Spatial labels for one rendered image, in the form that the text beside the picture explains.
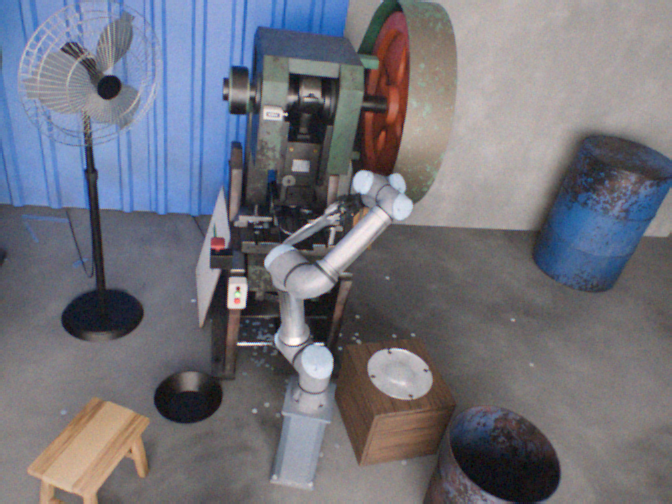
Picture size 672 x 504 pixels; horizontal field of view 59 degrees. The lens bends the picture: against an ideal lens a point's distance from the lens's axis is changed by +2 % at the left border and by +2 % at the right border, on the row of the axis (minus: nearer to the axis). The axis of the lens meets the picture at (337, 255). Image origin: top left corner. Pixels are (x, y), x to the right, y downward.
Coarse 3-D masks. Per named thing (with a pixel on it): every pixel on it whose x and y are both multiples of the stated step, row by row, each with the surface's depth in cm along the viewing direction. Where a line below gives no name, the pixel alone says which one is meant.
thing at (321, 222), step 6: (336, 210) 225; (324, 216) 222; (318, 222) 226; (324, 222) 238; (330, 222) 247; (306, 228) 222; (312, 228) 237; (318, 228) 242; (294, 234) 222; (300, 234) 228; (306, 234) 240; (288, 240) 226; (294, 240) 235
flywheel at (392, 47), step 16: (400, 16) 230; (384, 32) 250; (400, 32) 239; (384, 48) 257; (400, 48) 240; (384, 64) 260; (400, 64) 239; (368, 80) 272; (384, 80) 263; (400, 80) 238; (400, 96) 237; (368, 112) 275; (400, 112) 237; (368, 128) 275; (384, 128) 257; (400, 128) 240; (368, 144) 273; (384, 144) 264; (368, 160) 268; (384, 160) 255
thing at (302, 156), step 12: (312, 132) 247; (288, 144) 241; (300, 144) 241; (312, 144) 242; (288, 156) 244; (300, 156) 245; (312, 156) 246; (288, 168) 247; (300, 168) 248; (312, 168) 249; (288, 180) 249; (300, 180) 252; (312, 180) 253; (288, 192) 251; (300, 192) 252; (312, 192) 256
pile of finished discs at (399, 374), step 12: (372, 360) 262; (384, 360) 264; (396, 360) 265; (408, 360) 266; (420, 360) 267; (372, 372) 256; (384, 372) 258; (396, 372) 258; (408, 372) 259; (420, 372) 261; (384, 384) 252; (396, 384) 253; (408, 384) 254; (420, 384) 255; (396, 396) 247; (420, 396) 249
